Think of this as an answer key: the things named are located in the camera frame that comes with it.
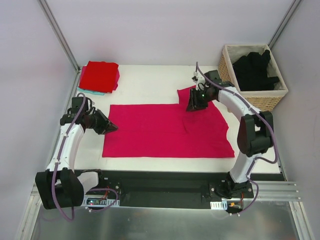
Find left slotted cable duct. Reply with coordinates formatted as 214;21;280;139
82;197;120;208

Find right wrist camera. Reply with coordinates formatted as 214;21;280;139
204;70;223;84

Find right aluminium frame post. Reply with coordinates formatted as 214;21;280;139
268;0;303;49

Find folded teal t shirt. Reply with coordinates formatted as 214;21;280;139
76;87;105;96

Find right slotted cable duct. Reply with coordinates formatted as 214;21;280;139
210;201;243;211

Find magenta t shirt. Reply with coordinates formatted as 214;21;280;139
102;88;235;159

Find aluminium frame post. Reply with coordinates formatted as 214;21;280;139
37;0;81;73
268;0;303;49

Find aluminium front rail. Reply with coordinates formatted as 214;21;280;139
31;176;300;201

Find slotted cable duct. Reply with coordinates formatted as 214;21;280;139
82;197;120;208
210;201;243;211

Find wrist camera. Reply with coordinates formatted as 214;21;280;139
68;96;86;114
204;70;223;84

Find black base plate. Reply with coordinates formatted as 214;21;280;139
76;169;255;208

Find folded red t shirt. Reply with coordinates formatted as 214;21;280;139
79;61;119;94

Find left aluminium frame post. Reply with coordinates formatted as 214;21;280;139
37;0;81;73

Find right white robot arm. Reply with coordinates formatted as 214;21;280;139
186;85;279;199

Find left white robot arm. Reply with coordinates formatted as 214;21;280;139
35;109;118;210

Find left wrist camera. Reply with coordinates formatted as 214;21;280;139
68;96;86;114

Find black clothes in basket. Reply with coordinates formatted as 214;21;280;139
232;50;280;92

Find wicker basket with liner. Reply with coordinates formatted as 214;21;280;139
218;44;288;111

